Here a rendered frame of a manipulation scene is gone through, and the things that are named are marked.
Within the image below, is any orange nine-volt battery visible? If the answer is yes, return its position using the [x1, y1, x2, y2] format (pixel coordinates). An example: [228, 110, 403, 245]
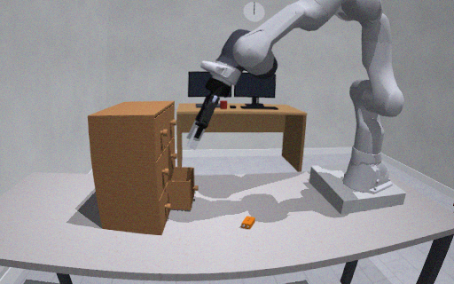
[241, 216, 255, 229]

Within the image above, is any brown wooden chest of drawers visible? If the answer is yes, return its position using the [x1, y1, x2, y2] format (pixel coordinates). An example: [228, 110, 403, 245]
[88, 101, 175, 235]

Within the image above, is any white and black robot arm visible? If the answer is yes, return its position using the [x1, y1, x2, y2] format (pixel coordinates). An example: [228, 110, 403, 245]
[200, 0, 404, 194]

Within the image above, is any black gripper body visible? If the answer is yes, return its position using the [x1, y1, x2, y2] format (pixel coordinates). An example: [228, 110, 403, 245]
[205, 77, 231, 100]

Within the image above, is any brown wooden drawer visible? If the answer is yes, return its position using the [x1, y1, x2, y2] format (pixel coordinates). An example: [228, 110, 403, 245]
[159, 184, 171, 231]
[156, 148, 169, 197]
[168, 167, 198, 210]
[154, 111, 168, 158]
[166, 105, 176, 143]
[167, 137, 177, 177]

